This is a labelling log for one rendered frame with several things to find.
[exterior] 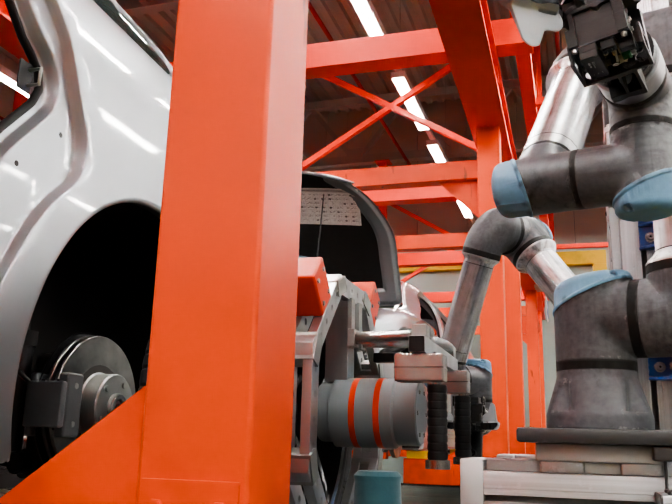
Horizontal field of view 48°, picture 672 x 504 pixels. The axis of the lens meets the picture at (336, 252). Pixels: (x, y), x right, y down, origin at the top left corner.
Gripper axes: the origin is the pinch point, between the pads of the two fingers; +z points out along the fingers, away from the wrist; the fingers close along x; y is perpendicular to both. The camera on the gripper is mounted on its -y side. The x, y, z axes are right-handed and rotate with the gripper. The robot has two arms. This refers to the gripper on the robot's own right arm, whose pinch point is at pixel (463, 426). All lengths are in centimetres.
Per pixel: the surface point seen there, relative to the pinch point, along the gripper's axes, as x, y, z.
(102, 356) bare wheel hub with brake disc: -79, 13, 21
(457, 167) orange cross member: -47, 186, -342
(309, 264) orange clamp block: -22, 28, 43
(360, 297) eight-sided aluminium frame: -20.5, 27.1, 13.3
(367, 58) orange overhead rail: -96, 241, -271
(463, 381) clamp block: 0.7, 9.6, 3.6
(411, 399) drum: -6.8, 4.5, 23.9
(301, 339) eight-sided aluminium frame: -23, 14, 44
